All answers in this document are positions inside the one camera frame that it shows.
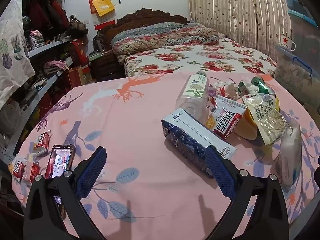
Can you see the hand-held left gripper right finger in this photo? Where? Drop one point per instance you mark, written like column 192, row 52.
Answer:
column 220, row 173

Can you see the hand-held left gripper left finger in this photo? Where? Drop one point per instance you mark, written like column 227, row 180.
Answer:
column 91, row 173

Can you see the blue white paper carton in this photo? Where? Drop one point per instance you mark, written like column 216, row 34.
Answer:
column 186, row 136

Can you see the smartphone with lit screen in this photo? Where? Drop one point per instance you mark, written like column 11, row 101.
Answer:
column 60, row 160

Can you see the red white snack packet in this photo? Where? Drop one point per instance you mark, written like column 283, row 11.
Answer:
column 226, row 120

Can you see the yellow corn print packet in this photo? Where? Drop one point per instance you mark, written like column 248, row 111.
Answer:
column 210, row 120

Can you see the small red white packet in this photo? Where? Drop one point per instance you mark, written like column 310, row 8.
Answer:
column 17, row 167
column 42, row 142
column 32, row 172

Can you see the pink printed tablecloth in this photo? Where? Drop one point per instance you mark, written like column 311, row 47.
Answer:
column 140, row 130

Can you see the white plastic packet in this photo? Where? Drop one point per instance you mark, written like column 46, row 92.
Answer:
column 290, row 155

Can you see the clear crinkled food wrapper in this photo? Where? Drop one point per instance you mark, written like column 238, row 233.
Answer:
column 268, row 120

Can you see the crumpled white red wrapper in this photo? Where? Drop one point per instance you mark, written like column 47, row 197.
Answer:
column 226, row 88

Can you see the clear bottle with floral label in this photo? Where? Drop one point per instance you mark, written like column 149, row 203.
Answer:
column 193, row 90

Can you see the green white crumpled wrapper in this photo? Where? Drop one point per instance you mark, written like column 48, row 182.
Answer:
column 244, row 88

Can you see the green foil wrapper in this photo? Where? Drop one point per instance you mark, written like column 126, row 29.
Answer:
column 262, row 86

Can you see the brown paper bag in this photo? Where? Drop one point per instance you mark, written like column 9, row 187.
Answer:
column 75, row 77

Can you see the grey metal shelf rack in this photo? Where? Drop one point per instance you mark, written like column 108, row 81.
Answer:
column 47, row 85

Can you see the dark wooden nightstand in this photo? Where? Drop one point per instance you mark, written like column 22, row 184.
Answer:
column 107, row 65

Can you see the floral bedsheet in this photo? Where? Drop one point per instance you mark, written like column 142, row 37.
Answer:
column 190, row 60

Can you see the red gift bag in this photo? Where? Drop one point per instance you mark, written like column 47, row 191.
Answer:
column 78, row 53

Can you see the clear storage box blue clips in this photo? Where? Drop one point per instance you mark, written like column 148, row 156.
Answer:
column 292, row 72

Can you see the black backpack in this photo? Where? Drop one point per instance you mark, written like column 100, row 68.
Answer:
column 98, row 42

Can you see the white enamel mug red star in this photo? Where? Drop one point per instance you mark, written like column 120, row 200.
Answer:
column 286, row 43

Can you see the white cloth with plant print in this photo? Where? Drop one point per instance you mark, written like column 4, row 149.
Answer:
column 12, row 50

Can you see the floral patchwork quilt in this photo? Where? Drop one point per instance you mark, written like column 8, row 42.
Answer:
column 160, row 38

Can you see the brown handbag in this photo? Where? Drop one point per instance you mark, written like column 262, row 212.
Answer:
column 77, row 26

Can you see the beige leaf print curtain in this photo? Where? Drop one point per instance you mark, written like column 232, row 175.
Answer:
column 232, row 12

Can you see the hanging dark red clothes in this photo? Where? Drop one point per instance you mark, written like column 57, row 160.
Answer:
column 46, row 15

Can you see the clear storage box blue lid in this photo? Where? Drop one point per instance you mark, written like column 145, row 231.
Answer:
column 303, row 27

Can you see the carved wooden headboard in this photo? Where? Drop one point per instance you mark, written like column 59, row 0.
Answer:
column 147, row 15

